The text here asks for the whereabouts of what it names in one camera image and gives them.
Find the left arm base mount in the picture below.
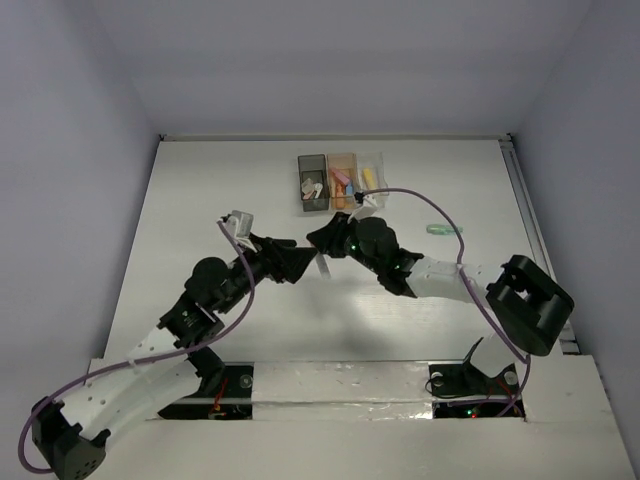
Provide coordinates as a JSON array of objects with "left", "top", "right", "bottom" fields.
[{"left": 158, "top": 363, "right": 254, "bottom": 421}]

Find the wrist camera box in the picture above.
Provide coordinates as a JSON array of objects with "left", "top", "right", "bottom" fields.
[
  {"left": 349, "top": 192, "right": 385, "bottom": 221},
  {"left": 218, "top": 210, "right": 256, "bottom": 251}
]

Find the pink utility knife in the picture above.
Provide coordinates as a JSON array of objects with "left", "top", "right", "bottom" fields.
[{"left": 329, "top": 168, "right": 351, "bottom": 186}]

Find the smoky grey plastic bin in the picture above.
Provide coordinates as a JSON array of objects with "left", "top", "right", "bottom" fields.
[{"left": 297, "top": 154, "right": 330, "bottom": 212}]

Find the orange highlighter pen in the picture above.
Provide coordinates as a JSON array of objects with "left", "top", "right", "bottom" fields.
[{"left": 316, "top": 254, "right": 331, "bottom": 280}]

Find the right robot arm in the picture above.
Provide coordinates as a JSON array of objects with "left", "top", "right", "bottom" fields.
[{"left": 306, "top": 213, "right": 575, "bottom": 392}]

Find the clear plastic bin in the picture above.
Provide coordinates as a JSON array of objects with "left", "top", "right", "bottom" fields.
[{"left": 356, "top": 152, "right": 388, "bottom": 191}]

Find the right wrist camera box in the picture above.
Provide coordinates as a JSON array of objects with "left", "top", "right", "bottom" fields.
[{"left": 349, "top": 192, "right": 385, "bottom": 221}]

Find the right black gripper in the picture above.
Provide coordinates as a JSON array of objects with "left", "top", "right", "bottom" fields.
[{"left": 309, "top": 209, "right": 383, "bottom": 274}]

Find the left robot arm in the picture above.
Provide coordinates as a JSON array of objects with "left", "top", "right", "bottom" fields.
[{"left": 18, "top": 235, "right": 316, "bottom": 479}]

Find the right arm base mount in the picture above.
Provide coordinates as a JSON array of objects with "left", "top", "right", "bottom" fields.
[{"left": 425, "top": 351, "right": 526, "bottom": 419}]

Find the green utility knife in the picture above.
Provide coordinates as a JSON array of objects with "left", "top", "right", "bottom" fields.
[{"left": 426, "top": 224, "right": 463, "bottom": 236}]

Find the orange utility knife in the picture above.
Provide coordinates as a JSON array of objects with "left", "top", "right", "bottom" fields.
[{"left": 334, "top": 183, "right": 346, "bottom": 210}]

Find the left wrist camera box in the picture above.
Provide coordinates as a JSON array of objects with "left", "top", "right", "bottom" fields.
[{"left": 218, "top": 210, "right": 256, "bottom": 251}]

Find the aluminium side rail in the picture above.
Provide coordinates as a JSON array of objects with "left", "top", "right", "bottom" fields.
[{"left": 498, "top": 133, "right": 580, "bottom": 355}]

